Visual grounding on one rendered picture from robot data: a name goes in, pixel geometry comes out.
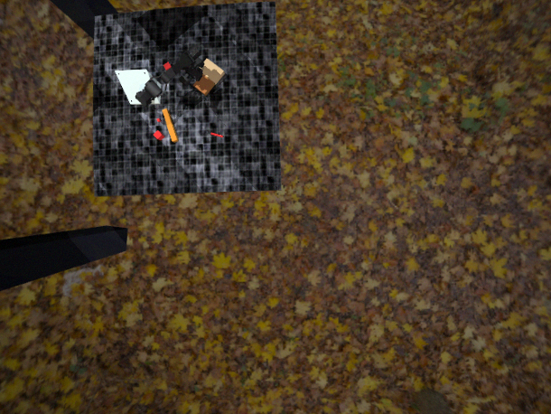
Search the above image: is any orange long flat bar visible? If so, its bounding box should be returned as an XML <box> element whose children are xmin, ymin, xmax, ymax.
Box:
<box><xmin>162</xmin><ymin>109</ymin><xmax>178</xmax><ymax>143</ymax></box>

